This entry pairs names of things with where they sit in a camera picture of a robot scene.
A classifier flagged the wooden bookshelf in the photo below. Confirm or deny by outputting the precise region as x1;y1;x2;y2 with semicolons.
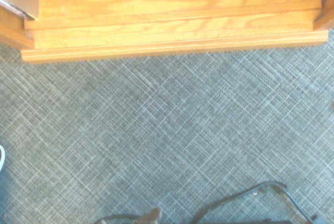
0;0;334;64

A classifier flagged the brown wooden piece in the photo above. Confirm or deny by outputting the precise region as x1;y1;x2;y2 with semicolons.
139;207;162;222

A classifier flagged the white curved base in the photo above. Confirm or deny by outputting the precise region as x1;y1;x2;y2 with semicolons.
0;144;6;173

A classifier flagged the black floor cable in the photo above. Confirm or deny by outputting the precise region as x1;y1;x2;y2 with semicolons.
187;181;321;224

